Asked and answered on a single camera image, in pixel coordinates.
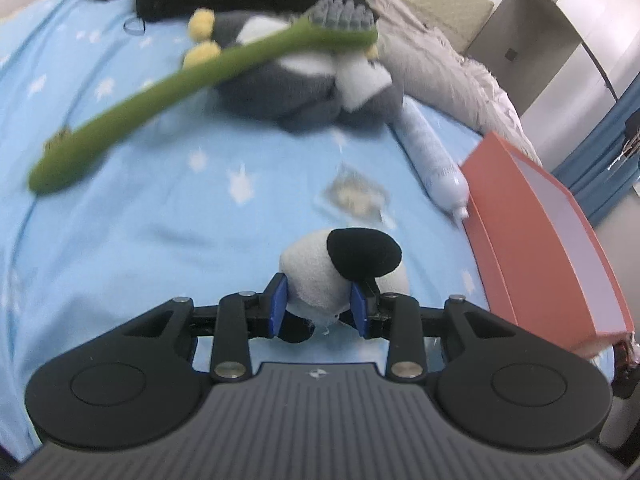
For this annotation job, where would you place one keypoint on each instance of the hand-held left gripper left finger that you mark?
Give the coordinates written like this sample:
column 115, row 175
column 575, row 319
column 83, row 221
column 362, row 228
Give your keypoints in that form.
column 278, row 310

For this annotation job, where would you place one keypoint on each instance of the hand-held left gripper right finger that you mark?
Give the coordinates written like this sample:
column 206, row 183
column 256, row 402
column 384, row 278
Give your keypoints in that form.
column 357, row 312

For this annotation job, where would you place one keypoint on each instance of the small white black plush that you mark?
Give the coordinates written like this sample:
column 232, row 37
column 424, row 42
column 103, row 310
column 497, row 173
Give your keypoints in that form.
column 310, row 280

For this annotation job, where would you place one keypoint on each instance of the clear plastic packet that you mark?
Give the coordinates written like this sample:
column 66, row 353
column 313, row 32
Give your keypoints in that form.
column 350, row 195

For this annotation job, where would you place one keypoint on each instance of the orange cardboard box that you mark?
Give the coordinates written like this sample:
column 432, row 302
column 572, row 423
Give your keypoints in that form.
column 505, row 240

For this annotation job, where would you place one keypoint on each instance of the white spray bottle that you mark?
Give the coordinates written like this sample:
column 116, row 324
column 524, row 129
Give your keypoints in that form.
column 430, row 160

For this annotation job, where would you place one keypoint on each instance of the grey white penguin plush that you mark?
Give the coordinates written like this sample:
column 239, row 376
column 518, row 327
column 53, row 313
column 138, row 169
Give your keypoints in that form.
column 280, row 95

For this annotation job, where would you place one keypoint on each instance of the grey quilt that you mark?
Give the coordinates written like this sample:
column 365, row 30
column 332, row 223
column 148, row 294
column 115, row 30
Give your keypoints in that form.
column 440, row 65

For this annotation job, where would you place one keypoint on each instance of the blue curtain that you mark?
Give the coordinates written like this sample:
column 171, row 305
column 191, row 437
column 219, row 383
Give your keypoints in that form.
column 595, row 170

